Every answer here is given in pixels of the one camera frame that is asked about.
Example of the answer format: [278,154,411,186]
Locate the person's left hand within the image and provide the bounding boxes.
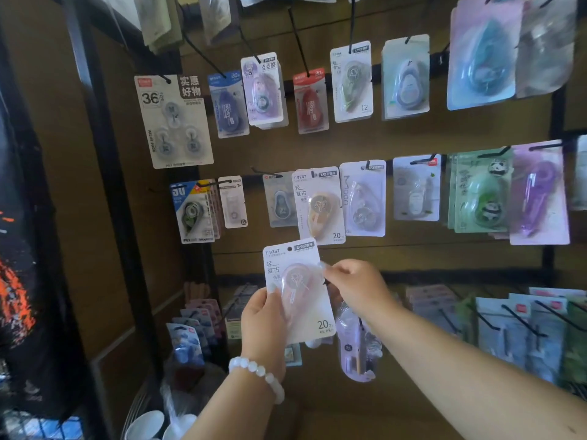
[240,285,291,382]

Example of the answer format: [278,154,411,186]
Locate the person's right hand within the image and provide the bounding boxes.
[322,258,401,327]

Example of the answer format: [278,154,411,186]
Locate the white pink correction tape packet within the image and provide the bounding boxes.
[262,238,337,345]

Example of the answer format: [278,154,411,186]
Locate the person's left forearm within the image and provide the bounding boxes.
[183,362,287,440]

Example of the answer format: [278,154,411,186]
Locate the person's right forearm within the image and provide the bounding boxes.
[362,293,587,440]

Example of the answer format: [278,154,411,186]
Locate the stack of white boxed packets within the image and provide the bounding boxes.
[222,284,260,342]

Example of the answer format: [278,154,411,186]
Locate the purple clear tape packet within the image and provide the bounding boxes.
[334,300,384,383]

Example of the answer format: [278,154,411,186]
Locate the white orange correction tape packet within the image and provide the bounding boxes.
[292,167,346,246]

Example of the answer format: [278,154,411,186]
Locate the row of blue red packets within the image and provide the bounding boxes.
[166,281,226,368]

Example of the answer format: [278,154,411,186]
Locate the stack of pink packets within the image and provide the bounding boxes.
[405,284,460,336]

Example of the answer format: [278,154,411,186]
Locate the white clear-shell tape packet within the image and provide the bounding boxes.
[339,159,387,238]

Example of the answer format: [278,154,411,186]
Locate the grey correction tape packet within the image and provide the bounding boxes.
[262,172,299,228]

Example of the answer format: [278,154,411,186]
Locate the small white tape packet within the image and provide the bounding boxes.
[218,176,249,229]

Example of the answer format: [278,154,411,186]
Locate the red edged packets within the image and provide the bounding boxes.
[207,179,226,240]

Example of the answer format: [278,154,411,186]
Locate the clear plastic bag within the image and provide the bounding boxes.
[160,353,226,424]

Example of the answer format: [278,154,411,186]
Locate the white leaf-print tape packet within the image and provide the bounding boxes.
[393,154,442,222]

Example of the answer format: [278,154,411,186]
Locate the blue yellow correction tape packet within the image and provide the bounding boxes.
[170,181,216,244]

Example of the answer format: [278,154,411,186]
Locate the white cup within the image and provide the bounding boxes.
[125,410,166,440]
[163,413,199,440]

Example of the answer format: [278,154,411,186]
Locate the green panda tape packet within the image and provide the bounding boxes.
[447,148,513,234]

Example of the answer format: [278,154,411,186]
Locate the red correction tape packet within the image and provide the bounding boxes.
[293,68,330,135]

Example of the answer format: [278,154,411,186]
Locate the row of pale blue packets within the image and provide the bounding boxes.
[474,288,570,386]

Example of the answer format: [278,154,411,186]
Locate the white green correction tape packet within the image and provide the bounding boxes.
[330,40,373,123]

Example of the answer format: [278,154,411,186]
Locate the lilac correction tape packet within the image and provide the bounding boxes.
[241,52,289,130]

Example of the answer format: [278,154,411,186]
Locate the white three-tape value pack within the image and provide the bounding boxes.
[134,74,214,170]

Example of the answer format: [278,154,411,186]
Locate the pale blue note-print tape packet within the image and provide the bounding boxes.
[382,34,431,121]

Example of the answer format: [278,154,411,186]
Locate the purple pen-shaped tape packet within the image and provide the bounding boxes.
[509,141,570,246]

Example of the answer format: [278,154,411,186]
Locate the black metal display rack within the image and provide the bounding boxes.
[46,0,587,410]

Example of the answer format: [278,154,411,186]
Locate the green hanging packets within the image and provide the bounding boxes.
[562,300,587,399]

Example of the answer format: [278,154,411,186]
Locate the black orange printed fabric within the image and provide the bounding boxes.
[0,82,90,424]

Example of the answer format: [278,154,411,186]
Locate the pale hanging packet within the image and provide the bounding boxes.
[568,135,587,212]

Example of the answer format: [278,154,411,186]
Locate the large blue pink tape packet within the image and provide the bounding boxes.
[447,0,525,111]

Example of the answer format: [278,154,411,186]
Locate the clear hanging packet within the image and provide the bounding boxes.
[198,0,240,45]

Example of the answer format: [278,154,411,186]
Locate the beige hanging packets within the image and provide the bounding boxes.
[133,0,184,55]

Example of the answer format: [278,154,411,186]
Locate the large grey tape packet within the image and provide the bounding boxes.
[516,0,578,99]

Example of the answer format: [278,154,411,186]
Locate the white bead bracelet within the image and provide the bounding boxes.
[228,356,286,405]

